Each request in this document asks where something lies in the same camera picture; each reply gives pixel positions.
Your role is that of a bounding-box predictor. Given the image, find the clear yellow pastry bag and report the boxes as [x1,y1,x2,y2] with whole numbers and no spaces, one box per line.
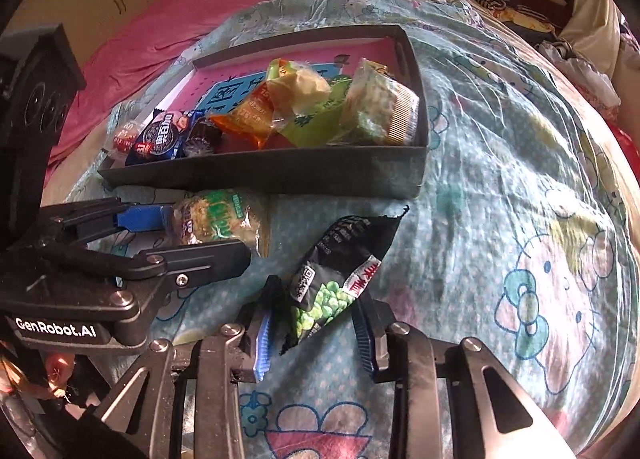
[329,58,420,146]

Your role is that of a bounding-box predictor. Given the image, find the green-label pastry bag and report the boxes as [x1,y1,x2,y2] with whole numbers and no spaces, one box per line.
[166,188,270,257]

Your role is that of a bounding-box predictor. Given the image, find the pink blanket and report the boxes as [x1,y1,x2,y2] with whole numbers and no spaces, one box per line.
[46,0,265,178]

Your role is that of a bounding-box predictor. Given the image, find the dark candy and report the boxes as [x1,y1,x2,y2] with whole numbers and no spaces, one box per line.
[182,118,222,158]

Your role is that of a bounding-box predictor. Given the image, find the orange snack pack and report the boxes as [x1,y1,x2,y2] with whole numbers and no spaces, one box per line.
[210,82,274,149]

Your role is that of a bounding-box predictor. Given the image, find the yellow snack packet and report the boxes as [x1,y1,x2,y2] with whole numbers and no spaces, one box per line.
[265,58,331,130]

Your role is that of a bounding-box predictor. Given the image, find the black green-pea snack bag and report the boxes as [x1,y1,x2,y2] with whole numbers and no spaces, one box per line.
[280,207,410,354]

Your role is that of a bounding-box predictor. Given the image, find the blue Oreo cookie pack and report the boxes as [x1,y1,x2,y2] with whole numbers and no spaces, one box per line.
[125,109,205,167]

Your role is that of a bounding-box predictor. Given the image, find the clear red-label snack bag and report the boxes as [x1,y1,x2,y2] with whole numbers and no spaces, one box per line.
[103,120,142,161]

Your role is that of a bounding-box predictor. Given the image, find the red plastic bag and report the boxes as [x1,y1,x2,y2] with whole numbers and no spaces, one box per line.
[616,129,640,182]

